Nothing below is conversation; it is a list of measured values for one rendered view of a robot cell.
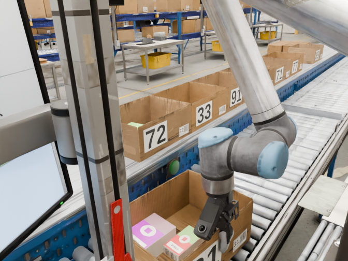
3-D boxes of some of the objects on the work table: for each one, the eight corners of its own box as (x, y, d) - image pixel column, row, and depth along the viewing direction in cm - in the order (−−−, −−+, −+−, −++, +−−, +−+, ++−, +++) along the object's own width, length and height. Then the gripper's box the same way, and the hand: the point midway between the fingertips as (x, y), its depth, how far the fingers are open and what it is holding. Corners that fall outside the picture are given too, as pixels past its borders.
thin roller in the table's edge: (293, 269, 93) (293, 264, 93) (321, 222, 113) (322, 219, 112) (299, 272, 92) (300, 267, 91) (327, 225, 111) (328, 221, 111)
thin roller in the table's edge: (301, 273, 92) (302, 268, 91) (328, 226, 111) (329, 221, 110) (307, 276, 91) (308, 272, 90) (334, 228, 110) (335, 224, 109)
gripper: (243, 183, 82) (244, 244, 89) (212, 175, 88) (216, 233, 96) (228, 198, 76) (231, 262, 83) (196, 188, 82) (201, 249, 89)
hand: (218, 249), depth 87 cm, fingers closed
